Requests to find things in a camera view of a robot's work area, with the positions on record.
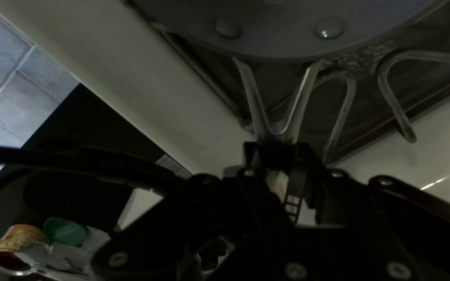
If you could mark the white plastic wrapper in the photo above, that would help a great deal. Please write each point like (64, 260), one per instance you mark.
(74, 255)

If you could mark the metal burner grate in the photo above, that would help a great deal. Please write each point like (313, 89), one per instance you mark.
(395, 110)

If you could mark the white gas stove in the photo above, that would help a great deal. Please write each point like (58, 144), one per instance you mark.
(147, 88)

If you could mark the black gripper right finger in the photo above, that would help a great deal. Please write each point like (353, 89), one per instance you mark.
(350, 192)

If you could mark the green round lid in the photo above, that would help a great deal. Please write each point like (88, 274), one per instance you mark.
(66, 231)

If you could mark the orange labelled can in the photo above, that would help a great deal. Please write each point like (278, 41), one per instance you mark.
(19, 239)

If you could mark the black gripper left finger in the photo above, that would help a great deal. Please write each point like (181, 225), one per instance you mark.
(255, 157)

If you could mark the black bin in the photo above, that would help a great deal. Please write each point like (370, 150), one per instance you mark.
(94, 130)

